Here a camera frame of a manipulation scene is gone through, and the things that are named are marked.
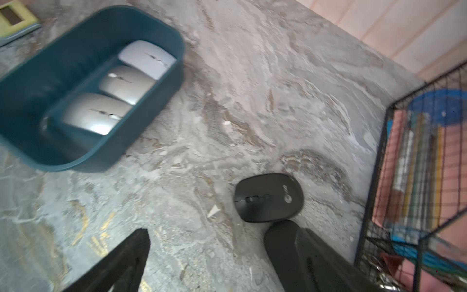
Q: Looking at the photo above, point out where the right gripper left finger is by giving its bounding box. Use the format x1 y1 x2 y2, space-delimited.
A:
65 228 150 292

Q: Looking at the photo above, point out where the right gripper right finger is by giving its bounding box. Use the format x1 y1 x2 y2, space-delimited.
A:
264 220 383 292

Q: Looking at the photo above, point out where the black mouse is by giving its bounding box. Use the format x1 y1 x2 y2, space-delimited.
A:
233 173 305 223

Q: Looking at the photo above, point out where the silver mouse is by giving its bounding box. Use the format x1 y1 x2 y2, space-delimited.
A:
99 66 156 106
62 93 132 135

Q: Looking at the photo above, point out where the silver mouse front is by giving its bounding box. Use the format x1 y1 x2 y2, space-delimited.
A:
99 66 156 106

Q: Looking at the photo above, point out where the teal storage box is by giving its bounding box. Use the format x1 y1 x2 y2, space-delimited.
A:
1 5 186 173

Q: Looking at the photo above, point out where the white computer mouse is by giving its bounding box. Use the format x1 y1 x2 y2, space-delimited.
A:
118 40 176 80

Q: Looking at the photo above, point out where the pink folder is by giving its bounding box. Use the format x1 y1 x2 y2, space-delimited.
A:
372 109 407 228

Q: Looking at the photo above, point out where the yellow calculator on table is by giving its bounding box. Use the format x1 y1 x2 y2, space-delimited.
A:
1 1 41 47

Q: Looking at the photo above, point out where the black wire file organizer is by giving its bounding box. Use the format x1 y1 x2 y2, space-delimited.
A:
354 63 467 292

